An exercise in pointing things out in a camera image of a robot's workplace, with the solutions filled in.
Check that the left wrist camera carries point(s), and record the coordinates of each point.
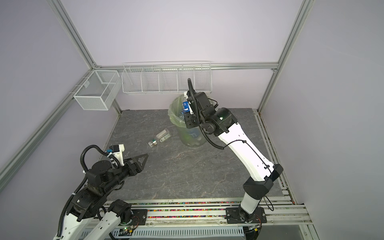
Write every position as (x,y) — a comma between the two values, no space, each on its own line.
(117,152)

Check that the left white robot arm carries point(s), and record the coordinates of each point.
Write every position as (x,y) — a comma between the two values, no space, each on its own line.
(105,172)

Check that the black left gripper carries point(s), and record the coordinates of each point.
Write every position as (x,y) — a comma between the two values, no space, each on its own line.
(139,167)

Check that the blue label bottle back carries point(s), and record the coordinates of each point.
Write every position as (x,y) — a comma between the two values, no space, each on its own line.
(186,107)

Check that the small white mesh basket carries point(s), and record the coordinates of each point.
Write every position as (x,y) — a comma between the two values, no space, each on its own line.
(99,90)

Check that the green lined mesh waste bin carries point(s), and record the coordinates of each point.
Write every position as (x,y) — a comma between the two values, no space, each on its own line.
(189,137)

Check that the long white wire shelf basket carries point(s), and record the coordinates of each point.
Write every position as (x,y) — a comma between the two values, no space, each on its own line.
(166,77)

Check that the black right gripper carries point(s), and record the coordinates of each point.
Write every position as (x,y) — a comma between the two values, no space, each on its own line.
(190,117)

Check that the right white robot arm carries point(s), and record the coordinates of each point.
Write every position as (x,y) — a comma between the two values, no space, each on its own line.
(222,130)

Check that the clear square bottle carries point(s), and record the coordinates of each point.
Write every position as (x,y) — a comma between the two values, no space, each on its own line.
(160,138)

